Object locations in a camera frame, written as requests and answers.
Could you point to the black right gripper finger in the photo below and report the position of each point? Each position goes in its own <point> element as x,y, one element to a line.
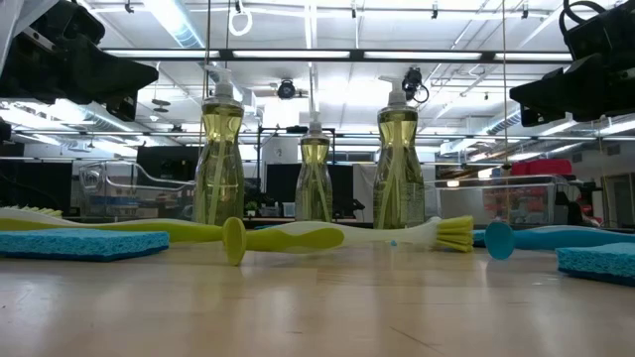
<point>560,91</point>

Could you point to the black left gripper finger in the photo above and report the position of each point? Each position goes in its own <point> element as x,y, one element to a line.
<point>114,74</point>

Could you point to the yellow soap pump bottle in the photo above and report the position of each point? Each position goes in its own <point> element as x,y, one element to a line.
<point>219,163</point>
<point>314,183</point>
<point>398,168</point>

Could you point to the blue dish brush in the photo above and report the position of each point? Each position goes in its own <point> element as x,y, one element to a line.
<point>546,238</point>

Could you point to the yellow-green dish brush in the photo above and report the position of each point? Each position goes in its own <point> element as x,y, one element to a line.
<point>297,239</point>
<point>164,229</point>

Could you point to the blue kitchen sponge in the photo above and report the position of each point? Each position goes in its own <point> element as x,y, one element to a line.
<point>82,243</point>
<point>595,263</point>
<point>478,238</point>

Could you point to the red storage box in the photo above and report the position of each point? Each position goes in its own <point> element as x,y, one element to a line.
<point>541,167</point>

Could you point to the small clear plastic bin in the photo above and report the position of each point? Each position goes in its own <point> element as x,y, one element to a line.
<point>134,191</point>
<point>496,198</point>

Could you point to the black round ceiling device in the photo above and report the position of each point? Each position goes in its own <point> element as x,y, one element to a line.
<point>287,89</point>

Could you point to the black computer monitor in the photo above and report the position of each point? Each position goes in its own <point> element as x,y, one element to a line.
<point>283,183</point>

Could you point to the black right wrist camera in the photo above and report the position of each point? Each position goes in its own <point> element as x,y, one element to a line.
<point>610,39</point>

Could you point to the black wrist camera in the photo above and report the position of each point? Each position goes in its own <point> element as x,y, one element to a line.
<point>610,39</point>
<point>74,22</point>

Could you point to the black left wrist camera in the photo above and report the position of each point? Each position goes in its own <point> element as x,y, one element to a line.
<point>74,22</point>

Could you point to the black overhead camera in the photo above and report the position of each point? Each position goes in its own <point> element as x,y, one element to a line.
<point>412,82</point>

